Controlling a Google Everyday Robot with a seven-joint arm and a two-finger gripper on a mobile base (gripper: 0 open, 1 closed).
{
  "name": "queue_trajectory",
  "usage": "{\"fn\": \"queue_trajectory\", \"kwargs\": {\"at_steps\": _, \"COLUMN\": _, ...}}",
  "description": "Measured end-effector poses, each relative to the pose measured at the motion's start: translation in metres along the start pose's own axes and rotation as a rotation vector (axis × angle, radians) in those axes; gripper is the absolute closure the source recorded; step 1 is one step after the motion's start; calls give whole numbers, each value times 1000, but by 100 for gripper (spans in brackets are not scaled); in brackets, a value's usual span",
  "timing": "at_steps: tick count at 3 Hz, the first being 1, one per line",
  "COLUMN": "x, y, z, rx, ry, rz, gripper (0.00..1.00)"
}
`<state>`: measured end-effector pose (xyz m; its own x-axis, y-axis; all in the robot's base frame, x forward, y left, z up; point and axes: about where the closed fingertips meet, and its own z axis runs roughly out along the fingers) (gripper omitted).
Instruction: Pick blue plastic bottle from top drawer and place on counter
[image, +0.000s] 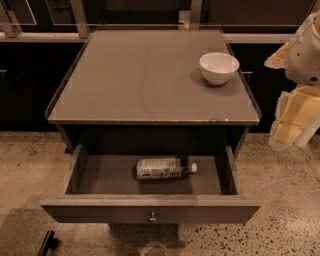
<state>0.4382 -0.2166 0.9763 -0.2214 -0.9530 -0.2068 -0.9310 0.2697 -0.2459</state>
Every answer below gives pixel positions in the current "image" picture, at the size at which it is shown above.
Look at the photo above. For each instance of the blue labelled plastic bottle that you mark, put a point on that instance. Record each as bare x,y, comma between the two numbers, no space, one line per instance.
163,168

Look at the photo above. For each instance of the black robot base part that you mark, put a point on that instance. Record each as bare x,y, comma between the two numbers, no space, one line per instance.
49,242

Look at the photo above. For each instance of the metal railing frame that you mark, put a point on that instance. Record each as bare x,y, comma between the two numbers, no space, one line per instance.
19,18

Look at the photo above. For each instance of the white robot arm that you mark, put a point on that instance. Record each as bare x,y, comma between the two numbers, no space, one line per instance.
297,115

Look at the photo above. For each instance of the open grey top drawer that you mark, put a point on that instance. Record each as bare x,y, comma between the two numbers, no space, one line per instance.
102,189

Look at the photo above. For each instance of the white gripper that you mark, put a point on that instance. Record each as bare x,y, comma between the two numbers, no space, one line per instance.
304,61

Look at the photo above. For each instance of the white ceramic bowl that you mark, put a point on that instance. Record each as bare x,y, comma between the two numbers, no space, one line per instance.
218,68

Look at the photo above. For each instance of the round metal drawer knob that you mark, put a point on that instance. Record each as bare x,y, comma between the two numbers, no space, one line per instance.
152,218

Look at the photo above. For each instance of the grey cabinet with glass top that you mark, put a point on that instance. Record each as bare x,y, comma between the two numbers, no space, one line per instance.
142,92

